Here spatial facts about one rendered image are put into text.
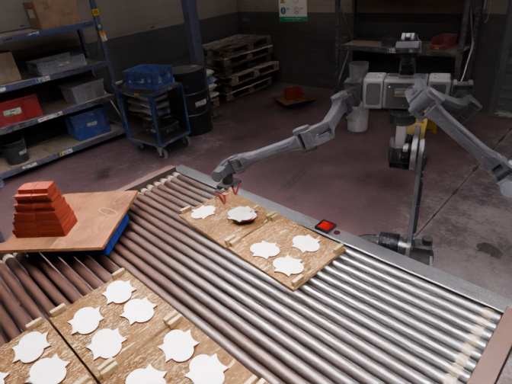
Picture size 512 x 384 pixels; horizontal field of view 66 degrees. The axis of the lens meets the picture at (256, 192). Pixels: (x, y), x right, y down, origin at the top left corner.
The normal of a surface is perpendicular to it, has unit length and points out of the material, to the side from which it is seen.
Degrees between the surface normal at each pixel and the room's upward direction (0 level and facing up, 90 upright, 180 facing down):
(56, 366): 0
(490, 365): 0
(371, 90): 90
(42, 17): 89
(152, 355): 0
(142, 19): 90
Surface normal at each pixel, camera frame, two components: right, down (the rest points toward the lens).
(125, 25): 0.73, 0.29
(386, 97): -0.39, 0.50
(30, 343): -0.09, -0.86
